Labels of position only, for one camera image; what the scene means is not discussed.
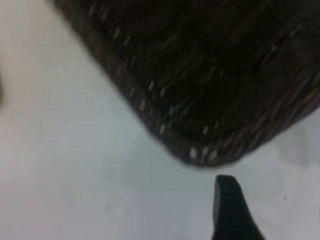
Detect black woven wicker basket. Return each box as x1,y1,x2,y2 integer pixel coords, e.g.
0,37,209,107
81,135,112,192
53,0,320,169

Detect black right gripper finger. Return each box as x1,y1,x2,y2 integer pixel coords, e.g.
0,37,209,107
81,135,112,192
211,174,267,240

